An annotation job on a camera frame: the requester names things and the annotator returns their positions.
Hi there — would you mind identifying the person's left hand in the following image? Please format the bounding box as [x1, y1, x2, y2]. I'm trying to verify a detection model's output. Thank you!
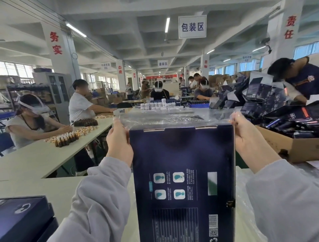
[106, 117, 134, 167]

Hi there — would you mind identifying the person's right hand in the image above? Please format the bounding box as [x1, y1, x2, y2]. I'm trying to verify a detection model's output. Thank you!
[229, 111, 282, 174]

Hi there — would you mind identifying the clear plastic bag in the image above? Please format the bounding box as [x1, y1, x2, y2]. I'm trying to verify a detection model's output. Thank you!
[113, 107, 240, 140]

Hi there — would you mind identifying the large dark blue product box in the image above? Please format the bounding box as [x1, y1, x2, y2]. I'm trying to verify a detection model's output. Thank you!
[129, 124, 236, 242]

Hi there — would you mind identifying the person's right forearm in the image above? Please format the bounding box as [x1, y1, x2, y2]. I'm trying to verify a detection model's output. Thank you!
[245, 159, 319, 242]

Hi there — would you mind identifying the person's left forearm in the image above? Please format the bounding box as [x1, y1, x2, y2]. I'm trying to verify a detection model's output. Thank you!
[47, 157, 132, 242]

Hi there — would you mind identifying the pile of dark blue cartons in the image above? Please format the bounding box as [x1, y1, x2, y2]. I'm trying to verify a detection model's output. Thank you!
[209, 71, 319, 125]

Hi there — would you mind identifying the stack of cardboard boxes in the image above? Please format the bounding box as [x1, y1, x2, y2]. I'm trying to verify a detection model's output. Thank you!
[86, 87, 126, 106]

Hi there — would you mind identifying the cluster of brown bottles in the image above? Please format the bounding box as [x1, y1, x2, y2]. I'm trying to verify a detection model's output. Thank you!
[74, 118, 99, 127]

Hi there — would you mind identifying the pile of gold caps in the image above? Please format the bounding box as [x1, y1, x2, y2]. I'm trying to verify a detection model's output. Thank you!
[44, 126, 99, 143]

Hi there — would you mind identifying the blue tray of dark bottles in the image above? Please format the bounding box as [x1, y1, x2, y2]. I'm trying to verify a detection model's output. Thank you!
[187, 99, 210, 109]

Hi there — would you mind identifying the heap of brown shipping cartons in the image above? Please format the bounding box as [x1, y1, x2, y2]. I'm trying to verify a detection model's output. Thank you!
[209, 74, 241, 88]

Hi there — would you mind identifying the group of white jars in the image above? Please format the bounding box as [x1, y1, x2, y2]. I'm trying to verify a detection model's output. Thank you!
[140, 98, 184, 112]

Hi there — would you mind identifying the group of small brown bottles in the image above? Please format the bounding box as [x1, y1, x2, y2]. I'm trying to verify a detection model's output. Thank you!
[55, 132, 79, 148]

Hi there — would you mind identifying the brown cardboard box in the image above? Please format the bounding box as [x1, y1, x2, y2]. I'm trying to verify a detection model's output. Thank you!
[255, 125, 319, 164]

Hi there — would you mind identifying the heap of dark slim packets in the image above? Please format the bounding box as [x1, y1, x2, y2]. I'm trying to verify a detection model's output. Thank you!
[260, 105, 319, 139]

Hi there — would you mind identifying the grey metal cabinet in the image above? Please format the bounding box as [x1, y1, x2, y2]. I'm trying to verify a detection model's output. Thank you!
[32, 72, 73, 125]

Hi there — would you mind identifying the dark storage rack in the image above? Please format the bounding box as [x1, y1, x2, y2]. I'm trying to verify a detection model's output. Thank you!
[6, 85, 52, 121]

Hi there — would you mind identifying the large white hanging sign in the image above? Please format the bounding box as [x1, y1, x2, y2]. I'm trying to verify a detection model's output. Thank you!
[178, 15, 207, 39]

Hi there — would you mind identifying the blue chair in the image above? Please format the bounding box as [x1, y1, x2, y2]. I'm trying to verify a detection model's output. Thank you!
[0, 132, 16, 157]

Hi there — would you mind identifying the dark blue box with emblem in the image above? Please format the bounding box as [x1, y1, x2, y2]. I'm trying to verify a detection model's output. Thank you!
[0, 196, 59, 242]

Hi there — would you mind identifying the wall mounted fan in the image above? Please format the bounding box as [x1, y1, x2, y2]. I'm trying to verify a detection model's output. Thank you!
[259, 37, 273, 54]

